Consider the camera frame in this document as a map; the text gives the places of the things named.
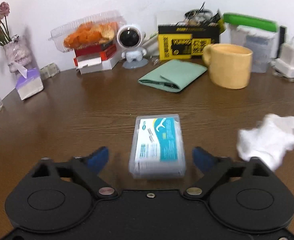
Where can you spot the white tissue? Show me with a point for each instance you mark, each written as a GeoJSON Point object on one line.
{"type": "Point", "coordinates": [269, 141]}

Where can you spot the purple white tissue pack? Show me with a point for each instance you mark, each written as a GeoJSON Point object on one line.
{"type": "Point", "coordinates": [29, 86]}

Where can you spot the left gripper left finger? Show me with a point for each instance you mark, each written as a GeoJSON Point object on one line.
{"type": "Point", "coordinates": [85, 172]}

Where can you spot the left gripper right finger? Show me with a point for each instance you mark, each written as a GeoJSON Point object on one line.
{"type": "Point", "coordinates": [214, 171]}

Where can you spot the yellow ceramic mug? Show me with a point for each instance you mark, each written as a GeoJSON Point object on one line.
{"type": "Point", "coordinates": [229, 65]}

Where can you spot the green folded cloth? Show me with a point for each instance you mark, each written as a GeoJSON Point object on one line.
{"type": "Point", "coordinates": [173, 76]}

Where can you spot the clear plastic floss box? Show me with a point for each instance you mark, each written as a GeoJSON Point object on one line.
{"type": "Point", "coordinates": [157, 150]}

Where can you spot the green handled clear container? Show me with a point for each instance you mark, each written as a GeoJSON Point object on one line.
{"type": "Point", "coordinates": [254, 33]}

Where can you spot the keys and glasses bundle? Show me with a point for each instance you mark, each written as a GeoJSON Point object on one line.
{"type": "Point", "coordinates": [203, 17]}

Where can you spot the clear container of oranges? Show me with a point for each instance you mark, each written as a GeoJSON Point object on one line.
{"type": "Point", "coordinates": [91, 30]}

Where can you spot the white charger adapter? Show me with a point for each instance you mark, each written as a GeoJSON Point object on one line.
{"type": "Point", "coordinates": [287, 54]}

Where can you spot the white astronaut robot toy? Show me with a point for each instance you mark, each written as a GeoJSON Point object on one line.
{"type": "Point", "coordinates": [130, 38]}

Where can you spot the lilac flower vase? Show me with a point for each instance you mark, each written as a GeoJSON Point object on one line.
{"type": "Point", "coordinates": [17, 51]}

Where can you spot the yellow black cardboard box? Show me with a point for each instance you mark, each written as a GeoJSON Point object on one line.
{"type": "Point", "coordinates": [185, 41]}

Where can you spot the red white box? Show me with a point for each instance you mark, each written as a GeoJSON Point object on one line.
{"type": "Point", "coordinates": [97, 58]}

